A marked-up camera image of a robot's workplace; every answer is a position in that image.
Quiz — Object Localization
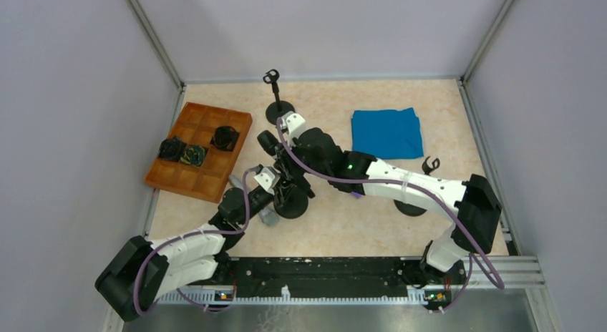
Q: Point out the black mic stand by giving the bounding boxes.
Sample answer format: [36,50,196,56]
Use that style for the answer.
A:
[263,69,296,125]
[394,156,440,218]
[273,180,309,220]

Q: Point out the black microphone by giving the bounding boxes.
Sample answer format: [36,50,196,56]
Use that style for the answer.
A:
[257,130,283,161]

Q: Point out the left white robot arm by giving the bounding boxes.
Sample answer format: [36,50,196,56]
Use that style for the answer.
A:
[94,167,314,322]

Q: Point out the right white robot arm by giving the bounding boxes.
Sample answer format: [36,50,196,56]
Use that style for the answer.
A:
[277,128,502,275]

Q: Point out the silver grey microphone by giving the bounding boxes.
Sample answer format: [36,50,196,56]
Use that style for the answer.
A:
[228,175,280,227]

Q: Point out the black bundle upper tray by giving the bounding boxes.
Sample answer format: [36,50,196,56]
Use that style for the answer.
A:
[210,125,240,152]

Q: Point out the green black bundle in tray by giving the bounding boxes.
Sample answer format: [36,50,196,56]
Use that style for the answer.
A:
[179,145,208,167]

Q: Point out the blue folded cloth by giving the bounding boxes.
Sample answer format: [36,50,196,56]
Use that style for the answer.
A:
[351,107,424,160]

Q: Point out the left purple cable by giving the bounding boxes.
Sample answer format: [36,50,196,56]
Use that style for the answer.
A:
[132,166,264,318]

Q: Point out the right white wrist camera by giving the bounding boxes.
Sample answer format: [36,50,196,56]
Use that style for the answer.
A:
[278,112,308,142]

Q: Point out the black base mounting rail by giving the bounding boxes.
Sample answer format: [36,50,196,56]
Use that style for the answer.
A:
[200,257,461,298]

